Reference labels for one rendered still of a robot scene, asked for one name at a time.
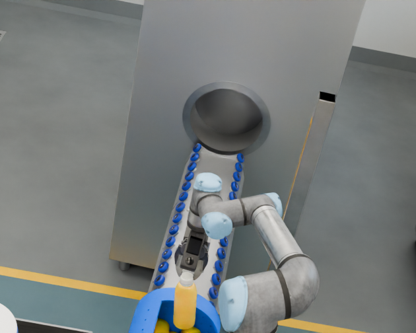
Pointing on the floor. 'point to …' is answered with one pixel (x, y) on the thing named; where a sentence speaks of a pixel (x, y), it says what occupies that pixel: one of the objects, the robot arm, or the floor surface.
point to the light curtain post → (308, 162)
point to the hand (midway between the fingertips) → (187, 276)
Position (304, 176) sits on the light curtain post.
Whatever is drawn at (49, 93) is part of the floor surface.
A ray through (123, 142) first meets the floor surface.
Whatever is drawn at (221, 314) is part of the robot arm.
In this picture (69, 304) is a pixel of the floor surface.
